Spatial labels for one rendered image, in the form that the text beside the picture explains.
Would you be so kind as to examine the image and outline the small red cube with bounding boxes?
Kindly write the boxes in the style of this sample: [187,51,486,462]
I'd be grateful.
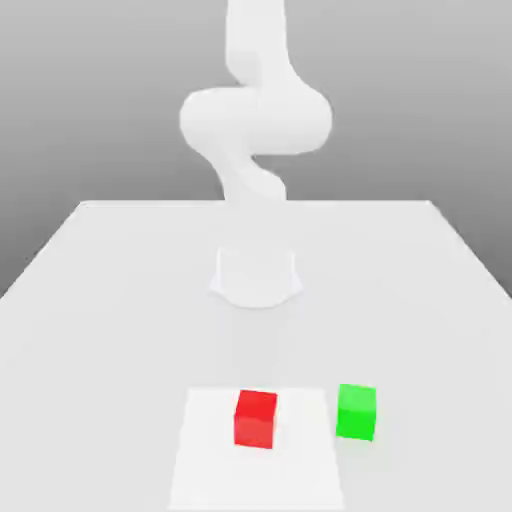
[233,389,279,450]

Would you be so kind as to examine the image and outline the small green cube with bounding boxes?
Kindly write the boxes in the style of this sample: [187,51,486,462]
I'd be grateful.
[335,383,378,443]

